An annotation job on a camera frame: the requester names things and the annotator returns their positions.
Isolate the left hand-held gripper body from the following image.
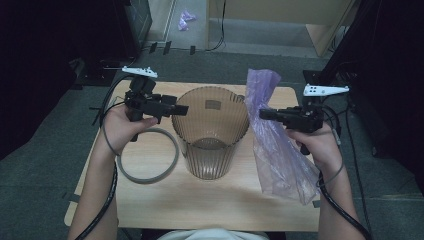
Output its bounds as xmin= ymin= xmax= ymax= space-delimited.
xmin=121 ymin=65 xmax=173 ymax=143

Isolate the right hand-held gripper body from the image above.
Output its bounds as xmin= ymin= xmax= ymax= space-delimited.
xmin=282 ymin=83 xmax=350 ymax=134

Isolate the purple plastic bag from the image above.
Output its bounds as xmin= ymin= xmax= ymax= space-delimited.
xmin=244 ymin=68 xmax=322 ymax=206

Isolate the brown ribbed plastic trash bin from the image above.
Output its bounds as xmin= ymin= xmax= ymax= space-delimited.
xmin=170 ymin=85 xmax=251 ymax=181

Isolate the person's right hand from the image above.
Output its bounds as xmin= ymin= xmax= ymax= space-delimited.
xmin=286 ymin=126 xmax=343 ymax=171

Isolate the person's left hand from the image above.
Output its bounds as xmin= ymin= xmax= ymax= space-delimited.
xmin=103 ymin=105 xmax=160 ymax=156

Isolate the black metal stand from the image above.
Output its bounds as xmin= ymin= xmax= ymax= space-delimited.
xmin=302 ymin=0 xmax=384 ymax=96

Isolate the black stand base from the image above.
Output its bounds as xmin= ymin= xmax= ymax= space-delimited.
xmin=74 ymin=58 xmax=134 ymax=88

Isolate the black computer case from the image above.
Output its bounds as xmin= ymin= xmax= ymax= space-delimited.
xmin=113 ymin=0 xmax=154 ymax=59

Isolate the small crumpled purple plastic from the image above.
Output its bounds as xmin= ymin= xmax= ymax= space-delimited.
xmin=177 ymin=9 xmax=198 ymax=32

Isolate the light wooden cabinet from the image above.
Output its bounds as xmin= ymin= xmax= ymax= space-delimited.
xmin=205 ymin=0 xmax=359 ymax=58

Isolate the black curtain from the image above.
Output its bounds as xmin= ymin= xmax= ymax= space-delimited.
xmin=0 ymin=0 xmax=118 ymax=161

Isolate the person's white shirt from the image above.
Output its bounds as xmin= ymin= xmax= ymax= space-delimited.
xmin=156 ymin=228 xmax=270 ymax=240

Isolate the thin grey cable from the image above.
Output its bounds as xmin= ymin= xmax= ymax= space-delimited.
xmin=101 ymin=113 xmax=121 ymax=158
xmin=316 ymin=128 xmax=345 ymax=188

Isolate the grey plastic ring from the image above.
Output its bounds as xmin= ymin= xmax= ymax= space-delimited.
xmin=115 ymin=127 xmax=180 ymax=185

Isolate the thin black hanging cable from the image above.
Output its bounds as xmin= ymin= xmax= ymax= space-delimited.
xmin=204 ymin=0 xmax=228 ymax=53

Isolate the thick black cable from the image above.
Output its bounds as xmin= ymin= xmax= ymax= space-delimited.
xmin=316 ymin=173 xmax=373 ymax=240
xmin=74 ymin=161 xmax=120 ymax=240

